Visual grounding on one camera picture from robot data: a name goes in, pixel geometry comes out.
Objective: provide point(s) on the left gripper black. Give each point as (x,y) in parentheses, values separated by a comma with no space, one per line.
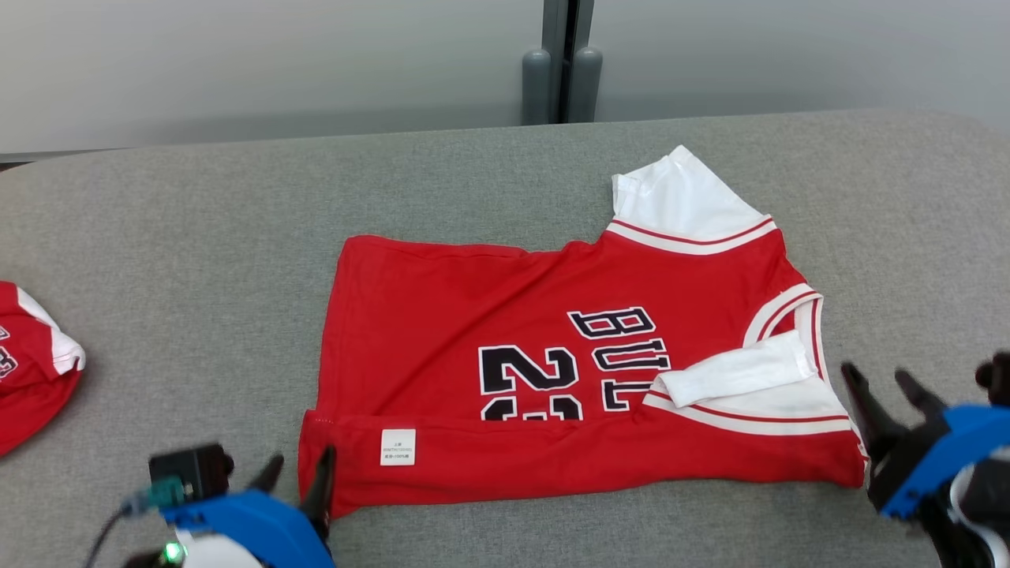
(213,554)

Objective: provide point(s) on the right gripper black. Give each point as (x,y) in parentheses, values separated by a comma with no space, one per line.
(899,457)

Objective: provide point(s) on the red Bulls jersey white sleeves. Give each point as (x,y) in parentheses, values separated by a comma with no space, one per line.
(473,315)

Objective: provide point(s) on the red Bulls shorts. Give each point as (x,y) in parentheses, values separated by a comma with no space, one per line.
(31,371)

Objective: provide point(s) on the blue left camera bracket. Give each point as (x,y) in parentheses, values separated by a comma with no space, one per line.
(252,525)

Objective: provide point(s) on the blue camera bracket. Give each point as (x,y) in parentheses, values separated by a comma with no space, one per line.
(955,450)
(252,525)

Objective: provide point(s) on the blue right camera bracket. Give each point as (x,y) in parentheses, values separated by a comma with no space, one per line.
(955,450)

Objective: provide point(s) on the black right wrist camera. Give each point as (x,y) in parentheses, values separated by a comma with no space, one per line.
(996,379)

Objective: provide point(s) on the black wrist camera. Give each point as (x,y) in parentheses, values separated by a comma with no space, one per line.
(996,379)
(189,469)

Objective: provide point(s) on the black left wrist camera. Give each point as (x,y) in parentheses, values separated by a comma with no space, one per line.
(189,469)

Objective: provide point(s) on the grey wall base strip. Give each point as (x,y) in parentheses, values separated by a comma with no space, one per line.
(55,155)

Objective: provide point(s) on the grey cylindrical post cap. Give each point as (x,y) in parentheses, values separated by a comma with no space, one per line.
(585,85)
(536,87)

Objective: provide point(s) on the grey metal partition post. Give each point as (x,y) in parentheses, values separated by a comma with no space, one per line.
(555,39)

